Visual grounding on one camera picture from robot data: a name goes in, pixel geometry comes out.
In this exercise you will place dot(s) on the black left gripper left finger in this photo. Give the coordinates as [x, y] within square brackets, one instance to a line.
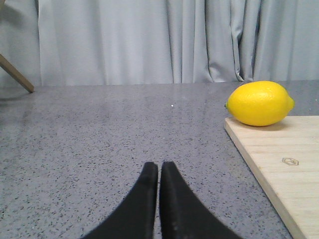
[134, 218]

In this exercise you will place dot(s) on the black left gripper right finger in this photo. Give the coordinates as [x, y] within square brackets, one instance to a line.
[182, 215]

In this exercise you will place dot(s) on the light wooden cutting board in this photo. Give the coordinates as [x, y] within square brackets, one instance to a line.
[284, 158]

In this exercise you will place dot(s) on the yellow lemon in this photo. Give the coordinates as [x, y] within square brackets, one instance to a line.
[260, 103]

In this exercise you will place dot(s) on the grey curtain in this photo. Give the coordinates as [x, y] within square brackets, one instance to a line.
[121, 42]

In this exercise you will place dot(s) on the wooden leg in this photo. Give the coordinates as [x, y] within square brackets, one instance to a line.
[15, 74]

